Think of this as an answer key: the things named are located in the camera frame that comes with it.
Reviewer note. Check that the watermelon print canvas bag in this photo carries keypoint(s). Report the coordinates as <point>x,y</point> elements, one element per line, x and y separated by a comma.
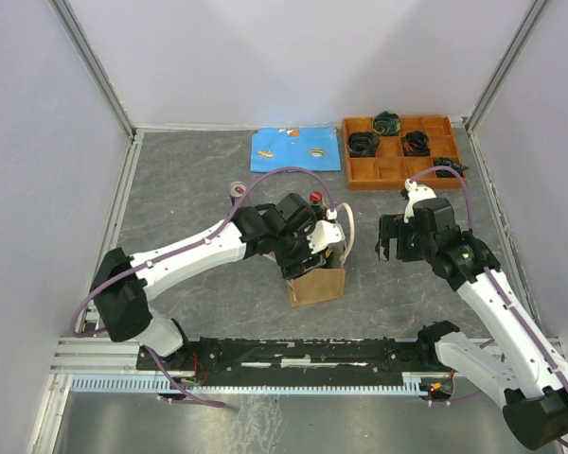
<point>322,285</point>

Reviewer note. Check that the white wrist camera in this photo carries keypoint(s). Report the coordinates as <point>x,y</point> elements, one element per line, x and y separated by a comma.
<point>327,232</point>
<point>415,192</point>

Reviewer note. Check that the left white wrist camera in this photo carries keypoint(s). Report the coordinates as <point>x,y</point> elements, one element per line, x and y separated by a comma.
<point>327,232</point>

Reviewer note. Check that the rolled black sock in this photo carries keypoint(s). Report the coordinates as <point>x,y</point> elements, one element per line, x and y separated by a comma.
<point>363,144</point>
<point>415,144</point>

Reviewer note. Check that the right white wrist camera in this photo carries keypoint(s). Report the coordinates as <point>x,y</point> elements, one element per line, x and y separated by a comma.
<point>415,192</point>

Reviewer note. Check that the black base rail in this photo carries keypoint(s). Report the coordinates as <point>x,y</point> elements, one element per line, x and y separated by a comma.
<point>381,361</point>

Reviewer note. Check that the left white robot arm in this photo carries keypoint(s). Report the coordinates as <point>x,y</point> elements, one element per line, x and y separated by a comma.
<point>293,232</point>

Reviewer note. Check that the light blue cable duct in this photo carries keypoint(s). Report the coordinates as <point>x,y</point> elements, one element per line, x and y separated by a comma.
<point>410,386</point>

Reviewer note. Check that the glass cola bottle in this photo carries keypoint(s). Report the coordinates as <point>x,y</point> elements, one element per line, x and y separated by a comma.
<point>318,205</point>

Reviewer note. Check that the left aluminium frame post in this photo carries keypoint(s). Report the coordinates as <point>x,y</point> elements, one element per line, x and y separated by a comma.
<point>74,30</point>

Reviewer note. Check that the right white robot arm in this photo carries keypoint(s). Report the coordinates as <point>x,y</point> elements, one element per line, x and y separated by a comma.
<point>530,385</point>

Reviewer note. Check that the blue printed cloth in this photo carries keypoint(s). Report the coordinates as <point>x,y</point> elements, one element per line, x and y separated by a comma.
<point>315,149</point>

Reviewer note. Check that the orange compartment tray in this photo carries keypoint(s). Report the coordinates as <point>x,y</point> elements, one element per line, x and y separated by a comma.
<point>390,168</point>

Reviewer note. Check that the rolled dark sock top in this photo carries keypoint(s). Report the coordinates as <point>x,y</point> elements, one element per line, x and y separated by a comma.
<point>386,124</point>

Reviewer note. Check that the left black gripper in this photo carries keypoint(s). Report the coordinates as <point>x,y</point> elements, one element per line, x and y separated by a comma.
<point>293,267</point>

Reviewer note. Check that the rolled dark sock right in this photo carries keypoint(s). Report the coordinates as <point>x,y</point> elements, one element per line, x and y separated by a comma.
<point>446,167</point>

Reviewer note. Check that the rolled black sock middle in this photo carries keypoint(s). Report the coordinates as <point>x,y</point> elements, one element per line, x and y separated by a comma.
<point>415,144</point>

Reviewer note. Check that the green glass bottle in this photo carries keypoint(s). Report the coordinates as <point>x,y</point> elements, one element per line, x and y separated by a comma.
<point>335,257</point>

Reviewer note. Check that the blue silver energy drink can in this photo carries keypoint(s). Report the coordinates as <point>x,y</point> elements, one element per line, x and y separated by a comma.
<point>236,193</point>

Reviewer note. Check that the rolled black sock left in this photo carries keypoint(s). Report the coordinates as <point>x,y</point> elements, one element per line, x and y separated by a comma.
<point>363,144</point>

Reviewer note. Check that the rolled dark sock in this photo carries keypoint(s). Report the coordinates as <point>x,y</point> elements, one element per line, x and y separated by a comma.
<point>386,124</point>
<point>446,167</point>

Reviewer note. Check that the right aluminium frame post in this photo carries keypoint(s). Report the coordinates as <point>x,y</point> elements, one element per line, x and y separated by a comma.
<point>513,51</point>

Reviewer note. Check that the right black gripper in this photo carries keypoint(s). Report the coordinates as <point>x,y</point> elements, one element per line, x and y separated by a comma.
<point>392,227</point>

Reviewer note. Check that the aluminium frame post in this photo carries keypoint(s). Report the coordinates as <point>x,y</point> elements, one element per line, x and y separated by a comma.
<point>513,51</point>
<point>74,30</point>

